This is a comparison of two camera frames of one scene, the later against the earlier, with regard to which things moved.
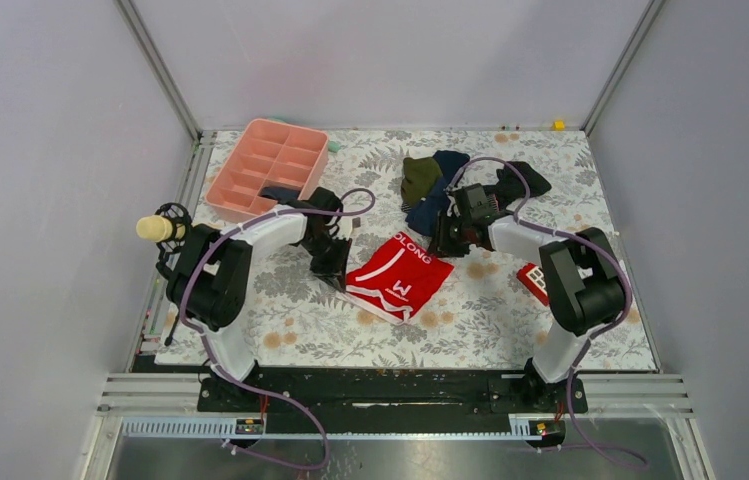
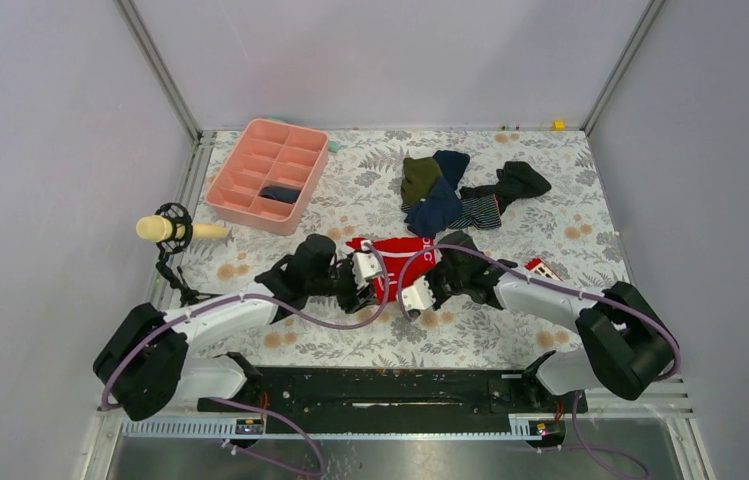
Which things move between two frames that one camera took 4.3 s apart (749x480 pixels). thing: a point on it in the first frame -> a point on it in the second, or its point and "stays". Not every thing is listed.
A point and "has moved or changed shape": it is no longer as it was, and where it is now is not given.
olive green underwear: x=419 y=175 stays
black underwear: x=512 y=187 stays
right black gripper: x=441 y=245 -> x=430 y=278
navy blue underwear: x=424 y=217 stays
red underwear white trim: x=397 y=278 has moved or changed shape
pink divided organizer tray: x=270 y=154 stays
